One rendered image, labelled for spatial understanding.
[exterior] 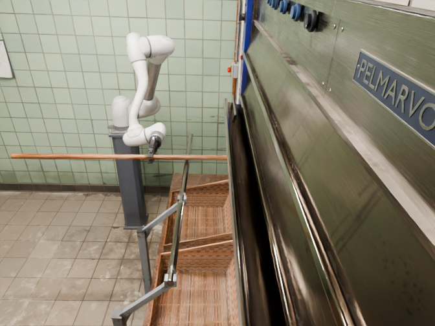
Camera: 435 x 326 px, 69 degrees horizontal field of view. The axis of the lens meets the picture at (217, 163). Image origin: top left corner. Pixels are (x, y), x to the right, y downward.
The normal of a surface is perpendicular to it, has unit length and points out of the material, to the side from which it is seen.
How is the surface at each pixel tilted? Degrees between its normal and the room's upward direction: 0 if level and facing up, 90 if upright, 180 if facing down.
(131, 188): 90
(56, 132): 90
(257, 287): 12
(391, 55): 90
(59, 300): 0
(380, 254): 70
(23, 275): 0
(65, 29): 90
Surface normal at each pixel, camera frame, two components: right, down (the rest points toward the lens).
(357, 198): -0.92, -0.33
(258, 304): 0.23, -0.84
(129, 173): 0.03, 0.51
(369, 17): -1.00, -0.02
